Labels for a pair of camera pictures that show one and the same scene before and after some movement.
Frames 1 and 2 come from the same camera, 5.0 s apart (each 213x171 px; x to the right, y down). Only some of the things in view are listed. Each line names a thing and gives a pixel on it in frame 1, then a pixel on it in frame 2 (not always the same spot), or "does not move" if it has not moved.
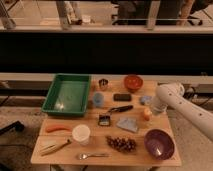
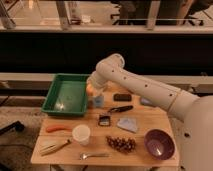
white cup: x=81 y=133 does not move
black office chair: x=136 y=12 does not move
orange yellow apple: x=147 y=114 to x=90 y=87
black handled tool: x=122 y=108 does not move
